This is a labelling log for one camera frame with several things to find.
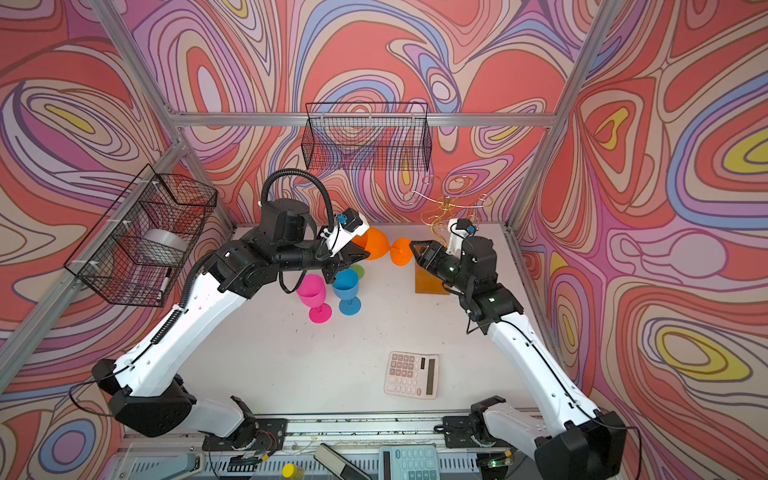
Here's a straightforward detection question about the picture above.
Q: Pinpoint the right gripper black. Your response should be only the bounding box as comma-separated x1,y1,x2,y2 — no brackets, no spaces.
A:
409,239,475,293

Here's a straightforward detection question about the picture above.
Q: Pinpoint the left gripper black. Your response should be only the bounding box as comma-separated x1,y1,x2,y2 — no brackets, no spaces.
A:
273,226,372,286

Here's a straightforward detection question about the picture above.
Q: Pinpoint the blue wine glass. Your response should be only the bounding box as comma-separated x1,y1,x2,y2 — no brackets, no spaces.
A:
332,269,362,316

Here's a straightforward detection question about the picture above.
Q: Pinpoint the gold wire rack wooden base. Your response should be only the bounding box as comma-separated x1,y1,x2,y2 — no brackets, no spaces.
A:
410,173,494,296

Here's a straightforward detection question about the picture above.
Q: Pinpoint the magenta wine glass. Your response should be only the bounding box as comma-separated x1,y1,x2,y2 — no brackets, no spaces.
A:
296,274,332,324

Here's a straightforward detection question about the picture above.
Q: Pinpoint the green wine glass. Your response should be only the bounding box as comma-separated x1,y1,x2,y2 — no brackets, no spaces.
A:
350,264,365,279

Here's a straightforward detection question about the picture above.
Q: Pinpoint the orange wine glass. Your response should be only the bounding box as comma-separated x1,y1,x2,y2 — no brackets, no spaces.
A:
352,227,413,267

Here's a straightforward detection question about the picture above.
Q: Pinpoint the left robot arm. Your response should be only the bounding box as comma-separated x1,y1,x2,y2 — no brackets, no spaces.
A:
92,168,370,450

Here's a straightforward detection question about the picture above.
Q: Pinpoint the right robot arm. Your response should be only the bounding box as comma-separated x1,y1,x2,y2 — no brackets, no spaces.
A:
410,236,628,479

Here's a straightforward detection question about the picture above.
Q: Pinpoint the pink calculator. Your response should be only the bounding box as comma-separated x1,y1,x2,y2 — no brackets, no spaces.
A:
384,351,439,400

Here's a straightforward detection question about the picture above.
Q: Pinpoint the marker pen in basket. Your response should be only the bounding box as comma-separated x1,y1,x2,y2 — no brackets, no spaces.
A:
156,268,172,302

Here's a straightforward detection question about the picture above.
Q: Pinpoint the silver tape roll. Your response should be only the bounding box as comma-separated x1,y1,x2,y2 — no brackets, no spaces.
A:
142,229,188,251

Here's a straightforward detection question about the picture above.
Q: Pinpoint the black phone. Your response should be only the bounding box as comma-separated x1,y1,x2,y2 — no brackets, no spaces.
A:
314,443,371,480

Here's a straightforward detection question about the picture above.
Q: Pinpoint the teal calculator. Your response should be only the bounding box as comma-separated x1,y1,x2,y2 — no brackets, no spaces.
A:
378,445,440,480

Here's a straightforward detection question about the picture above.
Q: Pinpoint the black wire basket back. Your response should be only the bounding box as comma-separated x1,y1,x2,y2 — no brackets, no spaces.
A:
301,101,432,172

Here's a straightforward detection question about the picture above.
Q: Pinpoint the black wire basket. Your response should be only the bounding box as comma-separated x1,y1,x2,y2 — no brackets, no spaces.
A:
301,101,432,172
64,165,218,307

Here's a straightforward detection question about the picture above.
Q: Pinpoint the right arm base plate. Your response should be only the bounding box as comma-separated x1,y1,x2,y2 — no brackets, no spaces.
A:
436,415,486,448

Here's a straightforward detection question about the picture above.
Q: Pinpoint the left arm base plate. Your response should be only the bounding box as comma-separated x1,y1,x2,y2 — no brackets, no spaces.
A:
202,417,288,453

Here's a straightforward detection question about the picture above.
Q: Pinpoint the black wire basket left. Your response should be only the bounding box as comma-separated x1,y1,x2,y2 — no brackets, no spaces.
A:
64,165,218,307

